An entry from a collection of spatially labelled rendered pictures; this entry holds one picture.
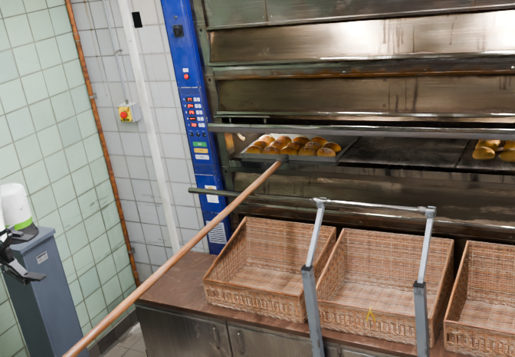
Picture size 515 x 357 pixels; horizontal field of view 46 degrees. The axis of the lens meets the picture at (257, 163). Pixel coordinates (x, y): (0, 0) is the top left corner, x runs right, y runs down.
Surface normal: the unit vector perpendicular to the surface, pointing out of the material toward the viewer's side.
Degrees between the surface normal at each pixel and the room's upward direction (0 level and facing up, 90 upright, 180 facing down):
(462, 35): 70
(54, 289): 90
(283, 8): 90
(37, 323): 90
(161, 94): 90
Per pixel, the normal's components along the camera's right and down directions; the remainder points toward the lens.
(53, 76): 0.87, 0.05
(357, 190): -0.49, 0.04
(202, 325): -0.47, 0.39
